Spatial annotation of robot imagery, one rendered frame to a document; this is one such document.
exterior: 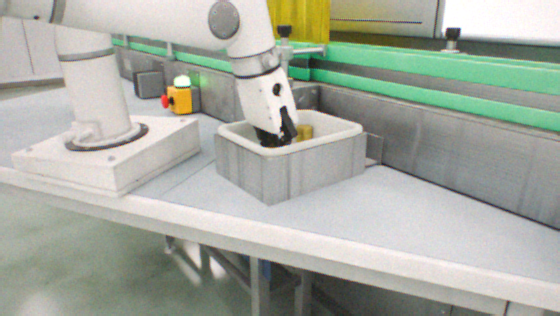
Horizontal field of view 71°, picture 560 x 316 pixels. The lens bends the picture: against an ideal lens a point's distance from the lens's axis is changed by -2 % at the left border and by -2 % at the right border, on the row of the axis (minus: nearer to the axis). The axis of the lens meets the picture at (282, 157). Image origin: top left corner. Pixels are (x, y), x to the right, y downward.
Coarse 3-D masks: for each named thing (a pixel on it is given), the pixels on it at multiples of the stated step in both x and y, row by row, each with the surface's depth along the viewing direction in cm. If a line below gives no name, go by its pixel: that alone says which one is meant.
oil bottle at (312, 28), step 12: (300, 0) 91; (312, 0) 88; (324, 0) 89; (300, 12) 92; (312, 12) 89; (324, 12) 90; (300, 24) 93; (312, 24) 90; (324, 24) 91; (300, 36) 94; (312, 36) 91; (324, 36) 92
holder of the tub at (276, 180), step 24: (216, 144) 72; (336, 144) 67; (360, 144) 71; (216, 168) 74; (240, 168) 67; (264, 168) 60; (288, 168) 62; (312, 168) 65; (336, 168) 69; (360, 168) 73; (264, 192) 62; (288, 192) 64
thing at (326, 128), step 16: (304, 112) 82; (224, 128) 71; (240, 128) 74; (320, 128) 80; (336, 128) 76; (352, 128) 73; (240, 144) 64; (256, 144) 62; (304, 144) 63; (320, 144) 66
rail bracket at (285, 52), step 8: (280, 32) 78; (288, 32) 77; (288, 40) 79; (280, 48) 79; (288, 48) 79; (304, 48) 83; (312, 48) 84; (320, 48) 85; (280, 56) 79; (288, 56) 79; (288, 64) 81; (288, 72) 81; (288, 80) 81
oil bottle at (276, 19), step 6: (270, 0) 99; (276, 0) 97; (282, 0) 96; (270, 6) 100; (276, 6) 98; (282, 6) 97; (270, 12) 100; (276, 12) 98; (282, 12) 97; (270, 18) 101; (276, 18) 99; (282, 18) 98; (276, 24) 99; (282, 24) 98; (276, 30) 100; (276, 36) 101
